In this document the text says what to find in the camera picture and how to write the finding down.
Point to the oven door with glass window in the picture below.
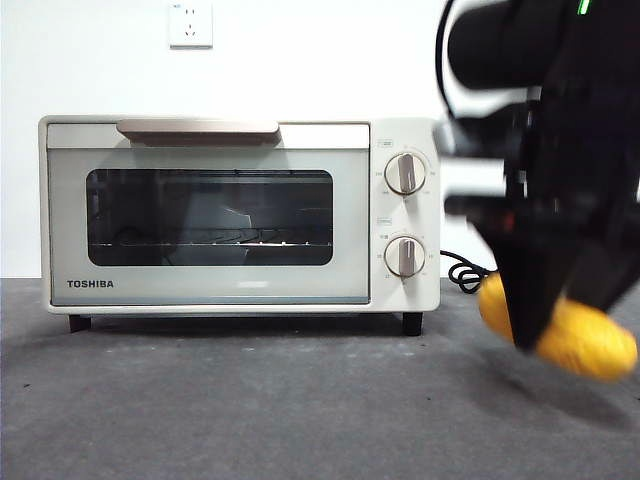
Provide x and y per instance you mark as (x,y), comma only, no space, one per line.
(210,285)

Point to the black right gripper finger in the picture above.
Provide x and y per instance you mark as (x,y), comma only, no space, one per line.
(610,260)
(530,280)

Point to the white wall socket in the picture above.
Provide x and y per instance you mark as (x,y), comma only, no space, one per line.
(190,25)

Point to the cream white Toshiba toaster oven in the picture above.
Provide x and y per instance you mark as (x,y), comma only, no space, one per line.
(400,295)

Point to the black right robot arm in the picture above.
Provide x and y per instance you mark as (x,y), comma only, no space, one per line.
(575,100)

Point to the yellow corn cob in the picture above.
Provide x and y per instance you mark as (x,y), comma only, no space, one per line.
(585,345)

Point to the beige oven control knob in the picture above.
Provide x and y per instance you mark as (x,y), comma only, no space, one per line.
(406,174)
(405,256)

